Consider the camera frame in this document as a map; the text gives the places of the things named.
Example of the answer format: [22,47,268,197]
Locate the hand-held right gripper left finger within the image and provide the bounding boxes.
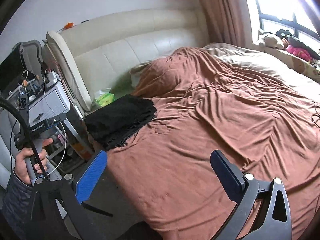
[31,149,108,240]

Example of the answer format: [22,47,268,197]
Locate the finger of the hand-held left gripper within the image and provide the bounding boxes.
[49,113,67,128]

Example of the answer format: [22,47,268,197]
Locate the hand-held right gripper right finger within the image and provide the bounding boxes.
[210,149,293,240]

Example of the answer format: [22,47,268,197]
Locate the person's left forearm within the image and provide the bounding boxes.
[1,167,34,240]

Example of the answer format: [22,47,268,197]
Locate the folded dark grey pants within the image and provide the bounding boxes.
[96,120,150,152]

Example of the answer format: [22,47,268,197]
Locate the person's left hand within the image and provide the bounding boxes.
[15,138,54,184]

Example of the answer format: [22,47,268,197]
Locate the grey nightstand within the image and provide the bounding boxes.
[7,75,95,178]

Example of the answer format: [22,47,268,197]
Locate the green packet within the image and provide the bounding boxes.
[94,88,115,106]

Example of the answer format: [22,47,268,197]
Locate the brown fleece blanket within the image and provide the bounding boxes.
[106,47,320,240]

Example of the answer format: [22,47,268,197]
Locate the grey ornate chair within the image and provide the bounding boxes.
[0,39,44,98]

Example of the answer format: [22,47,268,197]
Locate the cream padded headboard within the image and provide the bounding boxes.
[46,8,209,112]

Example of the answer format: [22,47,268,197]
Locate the tan satin duvet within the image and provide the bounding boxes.
[202,42,320,100]

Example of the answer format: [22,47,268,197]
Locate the beige plush toy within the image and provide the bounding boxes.
[257,31,285,49]

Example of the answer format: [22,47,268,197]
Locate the pink plush toy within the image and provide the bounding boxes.
[285,44,313,61]

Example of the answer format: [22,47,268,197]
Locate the black plush toy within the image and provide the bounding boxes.
[275,29,298,40]

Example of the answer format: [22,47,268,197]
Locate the pink-brown curtain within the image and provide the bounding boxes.
[189,0,260,53]

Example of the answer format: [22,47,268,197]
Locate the window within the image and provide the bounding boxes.
[241,0,320,55]

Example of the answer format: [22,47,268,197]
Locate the thick black cable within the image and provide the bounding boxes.
[0,97,50,182]

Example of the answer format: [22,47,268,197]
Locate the white cable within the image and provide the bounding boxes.
[42,69,68,178]

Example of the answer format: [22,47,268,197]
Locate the thin black cord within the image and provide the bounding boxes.
[311,104,320,131]

